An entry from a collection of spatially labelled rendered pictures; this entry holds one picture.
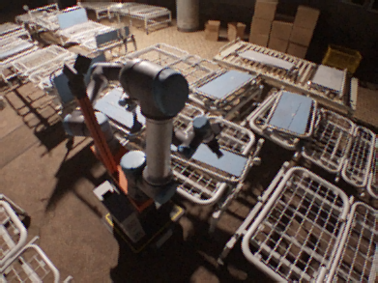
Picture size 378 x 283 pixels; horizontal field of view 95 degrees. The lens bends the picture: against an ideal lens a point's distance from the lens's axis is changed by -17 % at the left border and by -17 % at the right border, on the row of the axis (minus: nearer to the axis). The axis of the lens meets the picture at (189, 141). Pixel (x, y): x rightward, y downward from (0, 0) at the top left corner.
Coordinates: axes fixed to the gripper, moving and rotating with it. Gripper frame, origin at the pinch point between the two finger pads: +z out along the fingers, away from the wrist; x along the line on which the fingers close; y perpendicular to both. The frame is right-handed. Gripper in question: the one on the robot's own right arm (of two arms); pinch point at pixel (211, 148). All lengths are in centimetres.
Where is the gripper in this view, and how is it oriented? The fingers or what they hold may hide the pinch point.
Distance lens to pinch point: 116.2
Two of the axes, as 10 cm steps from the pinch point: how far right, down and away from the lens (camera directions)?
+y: -7.8, 6.3, -0.5
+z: 2.6, 3.9, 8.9
